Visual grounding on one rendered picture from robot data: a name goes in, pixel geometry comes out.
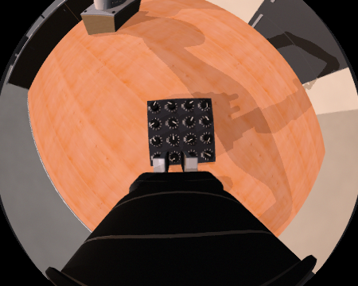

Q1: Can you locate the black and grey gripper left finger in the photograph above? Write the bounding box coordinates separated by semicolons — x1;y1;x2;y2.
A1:
153;152;169;172

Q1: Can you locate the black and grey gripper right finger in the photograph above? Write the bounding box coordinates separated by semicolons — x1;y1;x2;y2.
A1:
181;151;198;172

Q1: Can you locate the black knob box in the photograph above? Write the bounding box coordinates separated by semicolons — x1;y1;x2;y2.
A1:
147;98;216;166

